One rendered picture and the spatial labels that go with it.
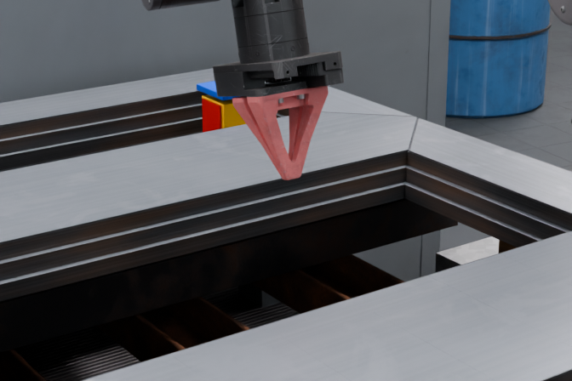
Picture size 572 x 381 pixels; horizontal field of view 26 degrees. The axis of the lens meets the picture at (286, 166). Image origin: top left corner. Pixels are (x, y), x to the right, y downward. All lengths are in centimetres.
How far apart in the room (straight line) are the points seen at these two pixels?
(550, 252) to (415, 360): 24
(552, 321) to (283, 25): 31
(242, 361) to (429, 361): 13
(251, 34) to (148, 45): 68
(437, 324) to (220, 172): 39
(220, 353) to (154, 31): 83
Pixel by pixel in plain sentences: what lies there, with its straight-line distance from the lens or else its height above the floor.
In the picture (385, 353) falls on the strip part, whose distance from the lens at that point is 89.
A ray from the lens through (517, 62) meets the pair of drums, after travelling 455.
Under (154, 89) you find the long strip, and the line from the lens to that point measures 157.
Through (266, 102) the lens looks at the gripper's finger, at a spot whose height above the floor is 101.
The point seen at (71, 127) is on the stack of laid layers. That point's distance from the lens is 148.
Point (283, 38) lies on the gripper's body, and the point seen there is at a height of 105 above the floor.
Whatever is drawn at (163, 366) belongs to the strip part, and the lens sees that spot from 87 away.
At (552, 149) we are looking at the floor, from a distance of 425.
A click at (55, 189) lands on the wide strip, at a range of 123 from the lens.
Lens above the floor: 127
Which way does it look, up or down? 19 degrees down
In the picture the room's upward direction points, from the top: straight up
